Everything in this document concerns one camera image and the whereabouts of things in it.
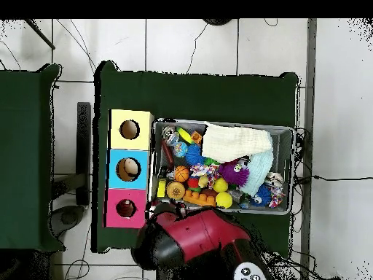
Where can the cream waffle cloth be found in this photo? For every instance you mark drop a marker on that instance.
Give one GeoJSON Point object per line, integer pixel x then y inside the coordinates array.
{"type": "Point", "coordinates": [236, 143]}

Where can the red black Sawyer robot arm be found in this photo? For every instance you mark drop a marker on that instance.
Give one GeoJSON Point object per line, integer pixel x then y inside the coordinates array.
{"type": "Point", "coordinates": [204, 233]}

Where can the wooden box with three holes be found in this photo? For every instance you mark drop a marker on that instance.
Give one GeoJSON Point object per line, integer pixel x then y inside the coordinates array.
{"type": "Point", "coordinates": [129, 157]}

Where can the shallow clear mesh bin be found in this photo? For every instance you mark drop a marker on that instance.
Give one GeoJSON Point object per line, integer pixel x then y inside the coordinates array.
{"type": "Point", "coordinates": [282, 140]}

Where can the large blue spiky ball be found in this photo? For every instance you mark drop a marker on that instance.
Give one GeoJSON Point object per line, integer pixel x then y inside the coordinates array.
{"type": "Point", "coordinates": [194, 154]}

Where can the blue patterned ball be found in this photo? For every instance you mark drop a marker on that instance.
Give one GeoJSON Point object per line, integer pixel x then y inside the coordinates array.
{"type": "Point", "coordinates": [179, 150]}

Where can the orange basketball toy ball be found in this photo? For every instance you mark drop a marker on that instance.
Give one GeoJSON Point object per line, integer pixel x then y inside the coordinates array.
{"type": "Point", "coordinates": [181, 174]}

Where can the tan orange ball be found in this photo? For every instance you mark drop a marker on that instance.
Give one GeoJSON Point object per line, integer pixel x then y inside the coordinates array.
{"type": "Point", "coordinates": [175, 190]}

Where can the orange building block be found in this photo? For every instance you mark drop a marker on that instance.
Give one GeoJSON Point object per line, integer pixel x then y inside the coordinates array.
{"type": "Point", "coordinates": [199, 197]}

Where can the yellow smiley ball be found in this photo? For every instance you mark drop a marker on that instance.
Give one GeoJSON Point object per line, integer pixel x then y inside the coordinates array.
{"type": "Point", "coordinates": [220, 185]}

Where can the purple spiky ball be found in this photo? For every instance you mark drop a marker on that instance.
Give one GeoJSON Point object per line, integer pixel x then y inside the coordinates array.
{"type": "Point", "coordinates": [234, 173]}

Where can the plain yellow ball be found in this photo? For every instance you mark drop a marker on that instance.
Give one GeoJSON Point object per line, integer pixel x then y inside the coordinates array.
{"type": "Point", "coordinates": [224, 200]}

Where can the light blue knitted cloth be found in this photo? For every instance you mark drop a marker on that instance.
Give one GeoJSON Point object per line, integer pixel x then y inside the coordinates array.
{"type": "Point", "coordinates": [259, 172]}

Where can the dark green table cloth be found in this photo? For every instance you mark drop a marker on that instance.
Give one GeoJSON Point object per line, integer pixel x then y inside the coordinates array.
{"type": "Point", "coordinates": [128, 87]}

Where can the black panel on stand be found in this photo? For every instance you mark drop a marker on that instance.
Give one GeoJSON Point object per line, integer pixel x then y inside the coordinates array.
{"type": "Point", "coordinates": [84, 151]}

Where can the black round base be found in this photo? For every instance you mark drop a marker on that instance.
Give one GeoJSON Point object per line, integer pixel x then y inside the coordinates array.
{"type": "Point", "coordinates": [217, 21]}

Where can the side table with green cloth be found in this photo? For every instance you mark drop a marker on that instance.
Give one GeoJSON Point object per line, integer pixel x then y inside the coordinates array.
{"type": "Point", "coordinates": [23, 192]}

